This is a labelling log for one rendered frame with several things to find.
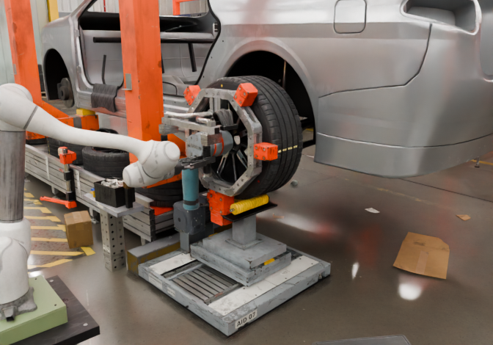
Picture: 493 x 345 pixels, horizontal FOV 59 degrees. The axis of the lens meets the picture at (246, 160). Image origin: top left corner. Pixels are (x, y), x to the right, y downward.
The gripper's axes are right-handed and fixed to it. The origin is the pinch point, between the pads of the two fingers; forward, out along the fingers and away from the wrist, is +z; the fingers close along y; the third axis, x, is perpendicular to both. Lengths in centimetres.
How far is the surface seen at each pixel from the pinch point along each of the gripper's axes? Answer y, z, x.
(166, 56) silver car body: -264, 162, 39
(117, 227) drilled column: -77, -8, -56
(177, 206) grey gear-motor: -56, 22, -44
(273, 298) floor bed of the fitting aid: 19, 27, -76
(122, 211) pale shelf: -58, -13, -38
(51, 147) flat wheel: -256, 24, -40
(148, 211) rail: -75, 13, -50
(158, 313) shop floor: -21, -17, -83
